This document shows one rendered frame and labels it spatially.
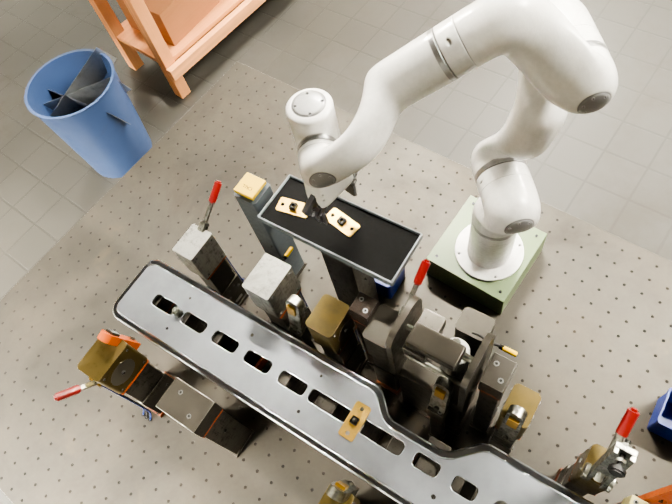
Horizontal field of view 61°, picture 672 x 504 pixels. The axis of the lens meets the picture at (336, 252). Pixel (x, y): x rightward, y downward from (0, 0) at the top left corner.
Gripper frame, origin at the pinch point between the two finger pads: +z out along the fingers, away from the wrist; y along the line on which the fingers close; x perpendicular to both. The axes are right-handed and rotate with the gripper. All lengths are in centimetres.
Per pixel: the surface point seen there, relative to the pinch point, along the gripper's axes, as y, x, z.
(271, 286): 21.1, -3.7, 12.6
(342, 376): 24.5, 19.9, 23.6
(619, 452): 6, 71, 3
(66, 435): 87, -39, 53
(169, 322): 43, -23, 24
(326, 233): 4.4, -0.7, 7.6
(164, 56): -47, -189, 94
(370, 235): -1.5, 7.6, 7.7
